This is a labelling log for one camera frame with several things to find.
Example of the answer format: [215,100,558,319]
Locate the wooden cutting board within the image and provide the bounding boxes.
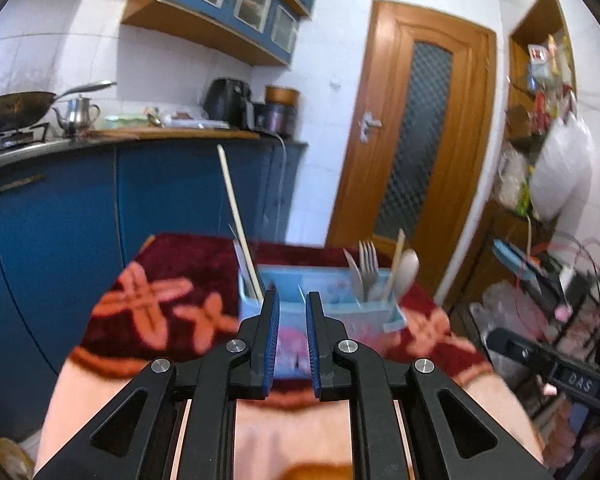
[90,127,260,140]

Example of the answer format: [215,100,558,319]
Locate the black air fryer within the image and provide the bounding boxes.
[202,78,254,131]

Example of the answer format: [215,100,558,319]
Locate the clear plastic bag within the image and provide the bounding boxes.
[464,281,559,348]

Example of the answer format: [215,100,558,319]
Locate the blue lower kitchen cabinets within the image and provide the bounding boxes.
[0,140,304,440]

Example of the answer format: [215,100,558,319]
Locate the wooden wall shelf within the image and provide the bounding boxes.
[500,0,577,203]

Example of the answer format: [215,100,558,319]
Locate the gas stove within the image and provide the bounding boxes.
[0,122,50,153]

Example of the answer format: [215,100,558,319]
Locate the wooden door with glass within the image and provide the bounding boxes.
[326,0,496,295]

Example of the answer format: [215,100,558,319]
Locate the blue glass-door wall cabinet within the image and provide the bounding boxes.
[122,0,304,66]

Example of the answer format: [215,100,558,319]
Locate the white hanging plastic bag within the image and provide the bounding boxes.
[529,113,593,222]

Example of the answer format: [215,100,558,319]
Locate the steel kettle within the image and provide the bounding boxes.
[52,96,102,138]

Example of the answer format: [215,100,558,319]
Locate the white plastic spoon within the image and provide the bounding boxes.
[390,248,419,302]

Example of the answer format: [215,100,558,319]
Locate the steel fork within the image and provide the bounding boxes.
[358,240,379,301]

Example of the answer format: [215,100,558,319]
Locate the white power cord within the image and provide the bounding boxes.
[264,130,289,244]

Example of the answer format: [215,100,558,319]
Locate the white plastic knife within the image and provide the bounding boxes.
[343,249,365,302]

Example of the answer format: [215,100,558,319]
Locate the red cable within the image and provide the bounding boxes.
[514,236,600,331]

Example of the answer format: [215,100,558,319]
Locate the wooden chopstick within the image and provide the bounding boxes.
[216,144,264,302]
[381,229,405,301]

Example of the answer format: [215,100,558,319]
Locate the black wire rack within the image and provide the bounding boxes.
[459,228,600,411]

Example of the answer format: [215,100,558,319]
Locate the black wok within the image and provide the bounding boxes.
[0,80,117,134]

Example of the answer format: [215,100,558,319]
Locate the brown pot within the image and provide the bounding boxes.
[265,86,300,107]

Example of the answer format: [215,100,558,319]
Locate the steel table knife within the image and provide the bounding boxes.
[228,224,258,299]

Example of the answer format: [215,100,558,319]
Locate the silver door handle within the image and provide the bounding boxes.
[358,110,382,143]

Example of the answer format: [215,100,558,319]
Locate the red orange floral blanket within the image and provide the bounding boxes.
[32,231,546,480]

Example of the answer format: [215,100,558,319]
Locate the dark rice cooker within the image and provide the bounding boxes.
[253,103,297,139]

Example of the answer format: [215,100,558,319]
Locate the light blue chopsticks box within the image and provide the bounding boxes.
[238,263,409,380]

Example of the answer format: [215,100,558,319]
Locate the person's right hand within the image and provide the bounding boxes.
[542,381,600,468]

